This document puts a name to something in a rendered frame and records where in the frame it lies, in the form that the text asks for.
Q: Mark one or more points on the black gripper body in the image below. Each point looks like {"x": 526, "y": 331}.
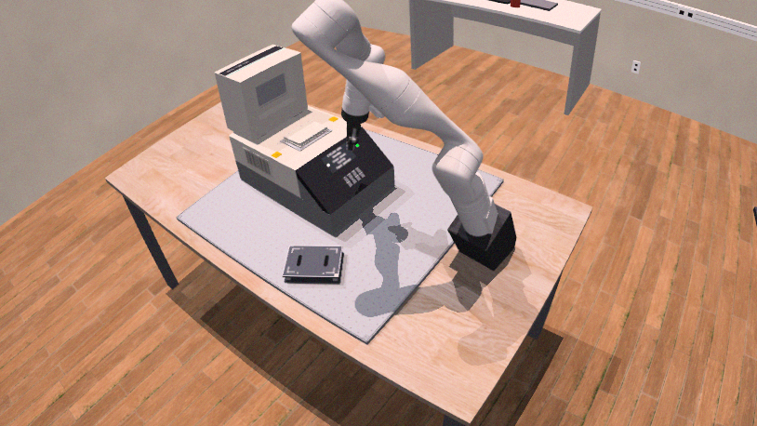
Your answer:
{"x": 354, "y": 121}

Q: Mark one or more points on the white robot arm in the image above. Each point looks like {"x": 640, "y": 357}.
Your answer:
{"x": 329, "y": 24}

